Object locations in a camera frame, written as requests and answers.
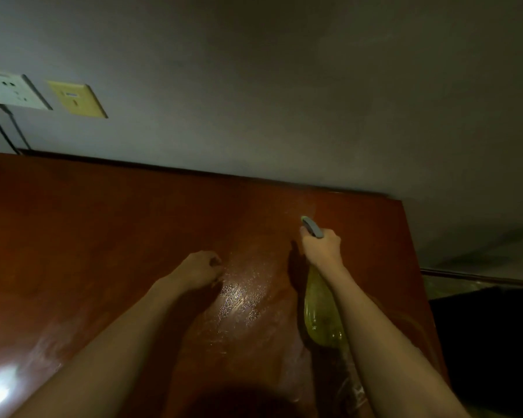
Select person's left forearm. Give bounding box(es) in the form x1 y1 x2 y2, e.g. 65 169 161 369
13 278 193 418

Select yellow wall sticker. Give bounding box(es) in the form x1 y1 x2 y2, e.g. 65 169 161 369
46 80 109 120

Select reddish wooden desk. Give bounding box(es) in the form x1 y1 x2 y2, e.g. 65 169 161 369
0 152 450 418

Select person's left hand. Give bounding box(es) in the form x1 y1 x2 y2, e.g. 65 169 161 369
161 250 226 294

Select person's right forearm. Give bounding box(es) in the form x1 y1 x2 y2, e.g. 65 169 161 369
318 261 472 418

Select yellow green spray bottle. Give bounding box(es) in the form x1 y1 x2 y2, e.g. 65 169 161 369
300 215 350 350

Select black plug with cable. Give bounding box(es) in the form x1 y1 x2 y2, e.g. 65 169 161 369
0 89 31 156

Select white wall outlet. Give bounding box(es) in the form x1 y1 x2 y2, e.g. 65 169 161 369
0 69 53 111

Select person's right hand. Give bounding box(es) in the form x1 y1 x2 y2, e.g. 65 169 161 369
298 226 345 275

